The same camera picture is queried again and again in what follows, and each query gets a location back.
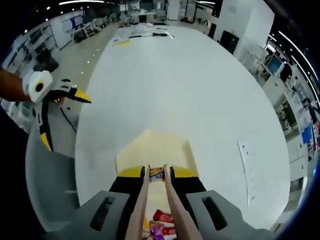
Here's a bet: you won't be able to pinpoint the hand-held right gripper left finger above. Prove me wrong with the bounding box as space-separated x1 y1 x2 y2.
46 165 147 240

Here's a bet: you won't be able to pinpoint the beige hexagonal container tray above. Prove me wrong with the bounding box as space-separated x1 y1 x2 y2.
114 128 201 216

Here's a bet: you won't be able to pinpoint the blue storage crate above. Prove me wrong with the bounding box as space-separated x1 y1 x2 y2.
301 124 313 145

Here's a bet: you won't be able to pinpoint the white mesh office chair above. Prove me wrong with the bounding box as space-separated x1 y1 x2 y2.
24 136 81 226

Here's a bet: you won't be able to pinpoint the black cabinet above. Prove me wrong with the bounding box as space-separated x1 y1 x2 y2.
219 29 240 55

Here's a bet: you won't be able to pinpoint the white square pillar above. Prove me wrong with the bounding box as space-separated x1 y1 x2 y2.
213 0 276 55

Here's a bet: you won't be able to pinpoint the small orange food packet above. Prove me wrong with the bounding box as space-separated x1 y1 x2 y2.
148 166 166 183

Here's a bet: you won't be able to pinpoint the teal display machine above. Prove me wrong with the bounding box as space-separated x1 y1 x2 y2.
267 53 286 76

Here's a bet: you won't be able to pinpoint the black office chair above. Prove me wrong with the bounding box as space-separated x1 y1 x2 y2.
34 48 60 72

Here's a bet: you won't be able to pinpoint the thin black cable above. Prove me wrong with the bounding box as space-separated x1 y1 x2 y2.
60 106 78 133

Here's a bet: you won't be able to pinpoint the pink food tongs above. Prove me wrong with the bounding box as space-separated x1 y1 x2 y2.
124 163 204 240

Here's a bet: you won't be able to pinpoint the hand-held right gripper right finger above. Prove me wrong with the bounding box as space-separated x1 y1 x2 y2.
169 165 275 240

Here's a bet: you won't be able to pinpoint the pile of snack packets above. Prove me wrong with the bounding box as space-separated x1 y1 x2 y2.
142 208 179 240

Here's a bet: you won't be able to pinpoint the long white counter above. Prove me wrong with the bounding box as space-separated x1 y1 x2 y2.
239 42 320 166

